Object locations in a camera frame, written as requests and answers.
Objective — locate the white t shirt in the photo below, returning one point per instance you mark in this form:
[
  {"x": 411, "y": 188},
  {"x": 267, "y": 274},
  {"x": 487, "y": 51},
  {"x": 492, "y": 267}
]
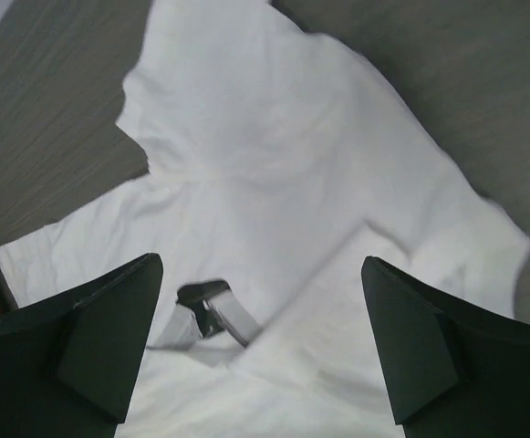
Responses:
[{"x": 278, "y": 162}]

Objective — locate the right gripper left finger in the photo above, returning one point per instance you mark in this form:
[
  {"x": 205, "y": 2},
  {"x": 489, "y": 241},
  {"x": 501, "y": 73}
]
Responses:
[{"x": 69, "y": 363}]

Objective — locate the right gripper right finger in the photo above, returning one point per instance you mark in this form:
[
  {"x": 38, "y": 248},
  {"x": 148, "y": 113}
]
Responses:
[{"x": 452, "y": 369}]

